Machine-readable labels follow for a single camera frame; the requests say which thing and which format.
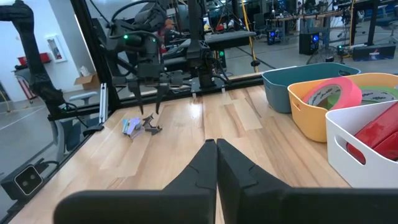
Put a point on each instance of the white plastic bin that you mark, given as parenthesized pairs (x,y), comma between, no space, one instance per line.
(357,174)

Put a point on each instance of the pink tape roll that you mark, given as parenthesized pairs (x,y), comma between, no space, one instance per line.
(353,93)

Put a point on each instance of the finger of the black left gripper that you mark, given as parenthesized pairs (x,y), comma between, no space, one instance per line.
(136,91)
(160,93)

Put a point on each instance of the grey office chair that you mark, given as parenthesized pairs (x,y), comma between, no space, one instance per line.
(82,97)

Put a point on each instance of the red storage bin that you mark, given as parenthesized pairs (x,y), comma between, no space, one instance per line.
(31,59)

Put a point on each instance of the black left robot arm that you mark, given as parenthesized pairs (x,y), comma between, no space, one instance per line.
(196,56)

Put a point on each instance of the green tape roll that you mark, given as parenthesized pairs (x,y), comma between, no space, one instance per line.
(385,91)

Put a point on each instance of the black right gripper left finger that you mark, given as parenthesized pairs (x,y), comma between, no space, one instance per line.
(205,171)

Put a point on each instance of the black equipment case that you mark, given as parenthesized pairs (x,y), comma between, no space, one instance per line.
(373,52)

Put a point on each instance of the red stapler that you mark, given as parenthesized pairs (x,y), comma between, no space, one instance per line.
(379,127)

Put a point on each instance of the black desk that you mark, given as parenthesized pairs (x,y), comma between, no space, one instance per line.
(230,39)

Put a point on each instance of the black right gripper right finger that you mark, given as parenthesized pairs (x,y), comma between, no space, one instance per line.
(233,177)

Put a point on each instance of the person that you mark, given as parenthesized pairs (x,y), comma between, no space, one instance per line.
(166,31)

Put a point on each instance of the white wall cabinet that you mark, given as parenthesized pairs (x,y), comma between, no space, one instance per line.
(56,48)

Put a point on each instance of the orange plastic bin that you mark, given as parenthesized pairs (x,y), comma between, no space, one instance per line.
(311,121)

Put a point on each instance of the silver aluminium bar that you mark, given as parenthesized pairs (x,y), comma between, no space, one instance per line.
(103,102)

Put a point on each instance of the black table-level camera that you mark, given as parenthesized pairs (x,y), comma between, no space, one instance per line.
(25,182)

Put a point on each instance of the cardboard box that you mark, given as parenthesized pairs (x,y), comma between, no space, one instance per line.
(88,81)

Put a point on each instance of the black floor fan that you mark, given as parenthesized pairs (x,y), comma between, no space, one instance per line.
(323,55)

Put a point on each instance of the teal staple remover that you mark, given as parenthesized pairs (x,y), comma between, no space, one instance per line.
(125,126)

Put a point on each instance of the teal plastic bin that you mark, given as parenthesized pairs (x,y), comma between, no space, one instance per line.
(276,93)

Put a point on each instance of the black computer tower blue light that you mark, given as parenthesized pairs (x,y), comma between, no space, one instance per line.
(309,43)

